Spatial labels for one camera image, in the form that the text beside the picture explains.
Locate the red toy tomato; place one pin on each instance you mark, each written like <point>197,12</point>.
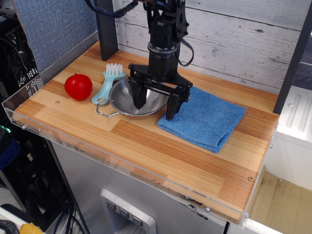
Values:
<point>78,86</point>

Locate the dark grey post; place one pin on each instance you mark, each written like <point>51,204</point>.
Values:
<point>295,61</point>
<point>107,35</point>

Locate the silver cabinet with dispenser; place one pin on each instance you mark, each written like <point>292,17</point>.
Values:
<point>86,178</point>

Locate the black plastic crate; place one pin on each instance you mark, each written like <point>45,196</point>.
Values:
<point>17,63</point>

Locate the clear acrylic table guard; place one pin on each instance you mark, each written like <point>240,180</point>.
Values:
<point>220,184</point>

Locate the dark grey left post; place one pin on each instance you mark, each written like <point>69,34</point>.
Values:
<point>107,35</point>

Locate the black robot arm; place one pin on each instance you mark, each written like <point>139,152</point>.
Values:
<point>167,26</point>

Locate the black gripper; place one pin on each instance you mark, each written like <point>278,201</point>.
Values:
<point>161,76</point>

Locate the dark grey right post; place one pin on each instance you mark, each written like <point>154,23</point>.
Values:
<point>295,61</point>

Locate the white ribbed appliance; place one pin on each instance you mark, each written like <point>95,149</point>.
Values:
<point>289,156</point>

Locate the stainless steel pot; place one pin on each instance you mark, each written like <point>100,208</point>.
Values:
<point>120,98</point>

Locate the light blue dish brush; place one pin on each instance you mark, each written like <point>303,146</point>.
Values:
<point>114,72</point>

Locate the blue cloth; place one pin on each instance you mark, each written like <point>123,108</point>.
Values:
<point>206,120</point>

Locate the yellow object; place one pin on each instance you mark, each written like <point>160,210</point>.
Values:
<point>30,228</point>

